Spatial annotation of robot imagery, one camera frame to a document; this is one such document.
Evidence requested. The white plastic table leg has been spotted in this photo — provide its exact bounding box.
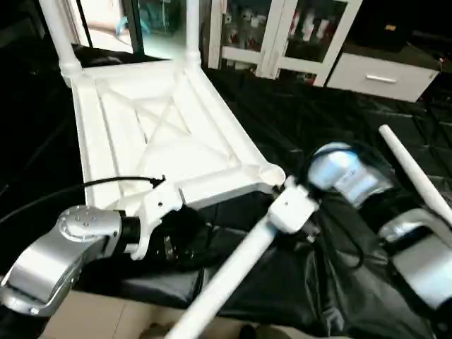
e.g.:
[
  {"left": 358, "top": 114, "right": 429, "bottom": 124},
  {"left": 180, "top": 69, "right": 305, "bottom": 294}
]
[
  {"left": 165, "top": 212, "right": 285, "bottom": 339},
  {"left": 38, "top": 0, "right": 85, "bottom": 81},
  {"left": 183, "top": 0, "right": 203, "bottom": 71},
  {"left": 378, "top": 124, "right": 452, "bottom": 228}
]

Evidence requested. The white plastic table top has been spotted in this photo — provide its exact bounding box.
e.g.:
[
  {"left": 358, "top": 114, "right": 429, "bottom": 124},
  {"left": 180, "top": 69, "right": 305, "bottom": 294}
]
[{"left": 71, "top": 59, "right": 287, "bottom": 214}]

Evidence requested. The black right robot foot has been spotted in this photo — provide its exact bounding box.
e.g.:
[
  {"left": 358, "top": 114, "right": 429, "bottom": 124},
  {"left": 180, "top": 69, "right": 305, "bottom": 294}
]
[{"left": 239, "top": 325, "right": 287, "bottom": 339}]

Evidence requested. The black table mat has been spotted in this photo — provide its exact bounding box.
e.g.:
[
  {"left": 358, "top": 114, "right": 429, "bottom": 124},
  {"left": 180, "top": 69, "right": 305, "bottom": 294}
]
[{"left": 0, "top": 42, "right": 452, "bottom": 339}]

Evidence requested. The white glass door cabinet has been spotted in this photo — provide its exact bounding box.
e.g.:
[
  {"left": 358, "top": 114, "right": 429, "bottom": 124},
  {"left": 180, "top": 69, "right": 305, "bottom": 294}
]
[{"left": 208, "top": 0, "right": 365, "bottom": 81}]

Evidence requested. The white drawer unit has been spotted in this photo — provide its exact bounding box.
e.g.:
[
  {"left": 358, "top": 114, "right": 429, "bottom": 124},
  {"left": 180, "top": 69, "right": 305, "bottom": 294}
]
[{"left": 326, "top": 51, "right": 447, "bottom": 105}]

